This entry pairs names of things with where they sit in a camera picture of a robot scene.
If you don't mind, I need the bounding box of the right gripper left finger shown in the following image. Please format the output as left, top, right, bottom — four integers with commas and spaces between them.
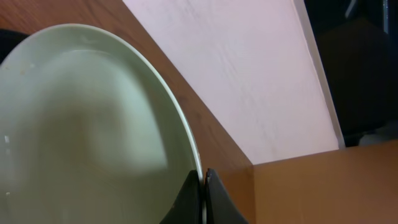
160, 170, 202, 224

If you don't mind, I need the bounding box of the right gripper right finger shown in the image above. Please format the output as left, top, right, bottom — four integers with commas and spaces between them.
205, 169, 248, 224

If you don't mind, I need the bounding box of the light green plate top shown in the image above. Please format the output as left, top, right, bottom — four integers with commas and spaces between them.
1, 24, 202, 223

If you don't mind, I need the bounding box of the black round tray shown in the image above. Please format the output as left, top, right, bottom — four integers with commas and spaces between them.
0, 29, 29, 63

